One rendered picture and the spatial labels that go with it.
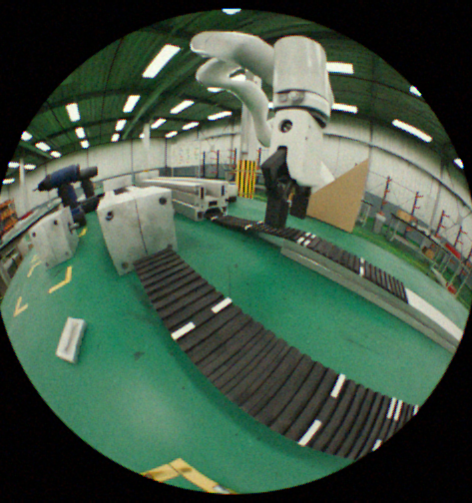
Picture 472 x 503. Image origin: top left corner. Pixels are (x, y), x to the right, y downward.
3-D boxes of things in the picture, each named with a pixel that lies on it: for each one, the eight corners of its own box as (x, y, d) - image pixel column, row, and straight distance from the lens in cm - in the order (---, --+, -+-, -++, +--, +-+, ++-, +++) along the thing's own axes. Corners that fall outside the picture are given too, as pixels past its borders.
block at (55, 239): (82, 252, 37) (68, 210, 35) (46, 271, 42) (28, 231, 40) (86, 237, 46) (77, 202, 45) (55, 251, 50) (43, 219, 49)
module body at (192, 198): (227, 213, 41) (229, 182, 39) (196, 222, 35) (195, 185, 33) (149, 189, 112) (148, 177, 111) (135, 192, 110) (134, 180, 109)
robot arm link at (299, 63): (288, 114, 32) (261, 92, 25) (288, 66, 39) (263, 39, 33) (333, 117, 30) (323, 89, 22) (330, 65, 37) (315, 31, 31)
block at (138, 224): (191, 246, 25) (187, 188, 22) (119, 276, 23) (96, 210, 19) (170, 230, 32) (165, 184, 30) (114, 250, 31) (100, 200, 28)
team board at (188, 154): (168, 190, 668) (167, 145, 670) (176, 188, 703) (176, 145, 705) (196, 191, 569) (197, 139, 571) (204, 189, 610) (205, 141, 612)
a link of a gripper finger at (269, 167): (270, 139, 16) (268, 191, 16) (299, 146, 23) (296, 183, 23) (259, 139, 16) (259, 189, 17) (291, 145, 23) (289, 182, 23)
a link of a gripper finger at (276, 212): (282, 180, 16) (273, 237, 18) (294, 181, 19) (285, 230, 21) (258, 176, 18) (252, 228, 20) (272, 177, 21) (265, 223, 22)
